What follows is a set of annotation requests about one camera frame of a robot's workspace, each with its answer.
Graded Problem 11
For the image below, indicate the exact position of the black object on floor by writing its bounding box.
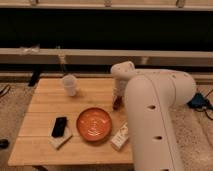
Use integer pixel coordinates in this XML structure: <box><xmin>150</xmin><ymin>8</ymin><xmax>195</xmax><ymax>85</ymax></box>
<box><xmin>0</xmin><ymin>139</ymin><xmax>9</xmax><ymax>149</ymax></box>

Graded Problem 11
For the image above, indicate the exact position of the clear plastic cup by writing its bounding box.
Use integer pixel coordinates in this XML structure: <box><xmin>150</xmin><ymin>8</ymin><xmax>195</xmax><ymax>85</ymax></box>
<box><xmin>62</xmin><ymin>74</ymin><xmax>77</xmax><ymax>96</ymax></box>

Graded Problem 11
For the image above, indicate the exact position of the orange ceramic bowl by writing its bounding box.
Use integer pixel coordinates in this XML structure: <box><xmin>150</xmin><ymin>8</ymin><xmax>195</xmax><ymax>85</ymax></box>
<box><xmin>76</xmin><ymin>107</ymin><xmax>112</xmax><ymax>142</ymax></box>

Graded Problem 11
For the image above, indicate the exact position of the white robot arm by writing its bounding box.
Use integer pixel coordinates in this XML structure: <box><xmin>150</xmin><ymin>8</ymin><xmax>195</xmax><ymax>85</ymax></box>
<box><xmin>111</xmin><ymin>61</ymin><xmax>196</xmax><ymax>171</ymax></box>

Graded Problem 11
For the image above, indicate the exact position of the white bottle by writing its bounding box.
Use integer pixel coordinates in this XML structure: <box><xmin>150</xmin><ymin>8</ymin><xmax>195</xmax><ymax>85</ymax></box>
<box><xmin>110</xmin><ymin>123</ymin><xmax>129</xmax><ymax>151</ymax></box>

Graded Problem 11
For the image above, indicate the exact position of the white sponge block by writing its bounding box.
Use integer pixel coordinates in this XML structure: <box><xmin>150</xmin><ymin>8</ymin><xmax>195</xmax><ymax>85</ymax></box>
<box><xmin>49</xmin><ymin>127</ymin><xmax>73</xmax><ymax>150</ymax></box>

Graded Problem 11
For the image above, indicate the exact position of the wooden table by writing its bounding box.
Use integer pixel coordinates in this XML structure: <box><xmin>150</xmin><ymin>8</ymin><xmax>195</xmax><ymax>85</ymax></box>
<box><xmin>8</xmin><ymin>78</ymin><xmax>132</xmax><ymax>166</ymax></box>

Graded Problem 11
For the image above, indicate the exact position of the black cable left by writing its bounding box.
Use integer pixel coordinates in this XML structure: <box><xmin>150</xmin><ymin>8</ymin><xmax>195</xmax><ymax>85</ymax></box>
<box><xmin>0</xmin><ymin>84</ymin><xmax>12</xmax><ymax>98</ymax></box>

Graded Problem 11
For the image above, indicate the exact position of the blue black device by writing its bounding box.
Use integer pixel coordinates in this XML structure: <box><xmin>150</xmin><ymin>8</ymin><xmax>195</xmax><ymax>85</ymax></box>
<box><xmin>187</xmin><ymin>93</ymin><xmax>211</xmax><ymax>108</ymax></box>

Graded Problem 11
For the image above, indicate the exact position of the black phone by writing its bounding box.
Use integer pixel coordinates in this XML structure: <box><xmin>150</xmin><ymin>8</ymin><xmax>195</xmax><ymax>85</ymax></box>
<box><xmin>51</xmin><ymin>117</ymin><xmax>67</xmax><ymax>138</ymax></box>

